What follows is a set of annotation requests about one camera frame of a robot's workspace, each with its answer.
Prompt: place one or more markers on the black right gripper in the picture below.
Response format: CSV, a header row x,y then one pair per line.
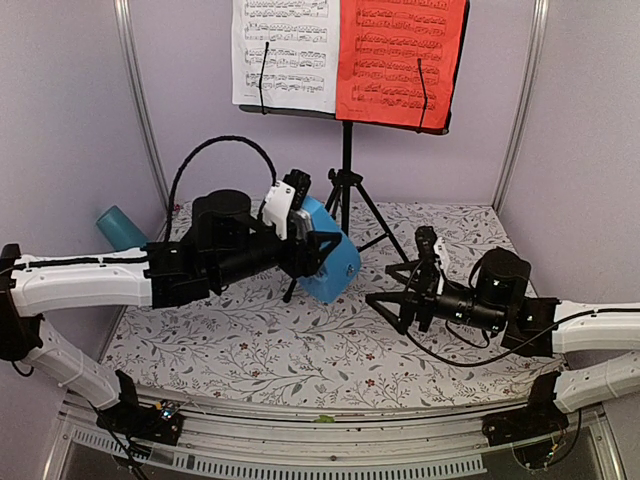
x,y
424,296

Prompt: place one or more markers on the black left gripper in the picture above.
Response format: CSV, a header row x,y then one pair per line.
x,y
310,262

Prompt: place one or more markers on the blue metronome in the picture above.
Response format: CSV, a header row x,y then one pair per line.
x,y
342,264

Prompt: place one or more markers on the white sheet music paper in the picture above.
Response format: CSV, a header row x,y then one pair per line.
x,y
285,54

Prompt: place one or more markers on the red sheet music paper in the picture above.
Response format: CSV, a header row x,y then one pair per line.
x,y
398,62

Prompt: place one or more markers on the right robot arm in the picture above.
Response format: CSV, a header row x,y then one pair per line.
x,y
495,301

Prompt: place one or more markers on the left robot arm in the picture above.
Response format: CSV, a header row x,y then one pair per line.
x,y
224,245

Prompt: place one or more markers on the floral tablecloth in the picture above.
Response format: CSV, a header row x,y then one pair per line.
x,y
249,344

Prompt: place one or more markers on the teal cylindrical cup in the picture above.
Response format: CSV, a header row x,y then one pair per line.
x,y
119,230

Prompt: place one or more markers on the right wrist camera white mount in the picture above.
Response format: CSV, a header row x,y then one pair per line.
x,y
431,250

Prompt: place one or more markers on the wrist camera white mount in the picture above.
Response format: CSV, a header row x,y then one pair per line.
x,y
284,196
431,250

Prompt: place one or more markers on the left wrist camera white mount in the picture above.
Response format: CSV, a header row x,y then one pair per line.
x,y
284,196

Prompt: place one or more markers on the right aluminium corner post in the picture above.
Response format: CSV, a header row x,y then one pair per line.
x,y
532,61

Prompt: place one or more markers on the aluminium corner post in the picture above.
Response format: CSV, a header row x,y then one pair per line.
x,y
126,36
532,61

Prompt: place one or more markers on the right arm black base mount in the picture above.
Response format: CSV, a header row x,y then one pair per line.
x,y
540,415

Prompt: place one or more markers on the aluminium front frame rail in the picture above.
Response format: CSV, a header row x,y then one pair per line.
x,y
225,439

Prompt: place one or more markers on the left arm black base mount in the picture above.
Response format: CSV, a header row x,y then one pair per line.
x,y
130,418

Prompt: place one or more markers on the left aluminium corner post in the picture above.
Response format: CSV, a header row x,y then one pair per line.
x,y
126,36

